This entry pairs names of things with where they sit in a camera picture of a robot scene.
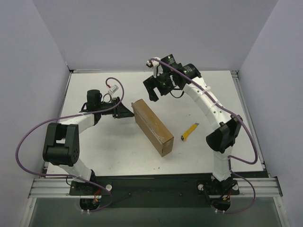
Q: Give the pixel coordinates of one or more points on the aluminium table edge rail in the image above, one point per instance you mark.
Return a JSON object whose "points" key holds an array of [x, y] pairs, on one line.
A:
{"points": [[236, 80]]}

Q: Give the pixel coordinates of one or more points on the aluminium front frame rail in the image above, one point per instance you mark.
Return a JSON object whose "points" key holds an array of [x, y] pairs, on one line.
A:
{"points": [[58, 188]]}

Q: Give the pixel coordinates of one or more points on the brown cardboard express box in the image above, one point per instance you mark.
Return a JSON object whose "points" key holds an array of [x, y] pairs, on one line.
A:
{"points": [[153, 128]]}

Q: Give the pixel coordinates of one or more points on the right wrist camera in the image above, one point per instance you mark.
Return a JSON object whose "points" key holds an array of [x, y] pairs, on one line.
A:
{"points": [[155, 66]]}

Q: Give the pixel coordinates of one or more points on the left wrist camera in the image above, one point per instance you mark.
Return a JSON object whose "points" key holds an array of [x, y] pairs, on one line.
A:
{"points": [[112, 89]]}

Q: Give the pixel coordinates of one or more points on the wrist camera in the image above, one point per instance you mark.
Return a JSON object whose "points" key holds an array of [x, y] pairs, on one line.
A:
{"points": [[112, 89], [155, 66]]}

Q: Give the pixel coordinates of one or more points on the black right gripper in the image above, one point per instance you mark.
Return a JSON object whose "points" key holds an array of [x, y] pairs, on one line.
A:
{"points": [[152, 83]]}

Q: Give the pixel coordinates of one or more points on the yellow utility knife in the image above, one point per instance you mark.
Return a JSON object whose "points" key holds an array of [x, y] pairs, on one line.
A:
{"points": [[185, 135]]}

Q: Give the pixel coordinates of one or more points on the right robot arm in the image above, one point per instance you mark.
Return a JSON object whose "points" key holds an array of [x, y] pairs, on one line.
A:
{"points": [[225, 126]]}

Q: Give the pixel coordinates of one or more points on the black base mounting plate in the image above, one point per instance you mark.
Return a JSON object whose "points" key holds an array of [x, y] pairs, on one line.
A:
{"points": [[154, 199]]}

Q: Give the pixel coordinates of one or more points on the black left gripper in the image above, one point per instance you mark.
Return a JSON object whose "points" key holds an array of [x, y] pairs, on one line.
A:
{"points": [[119, 109]]}

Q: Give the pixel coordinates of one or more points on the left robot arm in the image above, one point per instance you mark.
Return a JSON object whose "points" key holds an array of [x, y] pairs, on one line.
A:
{"points": [[62, 140]]}

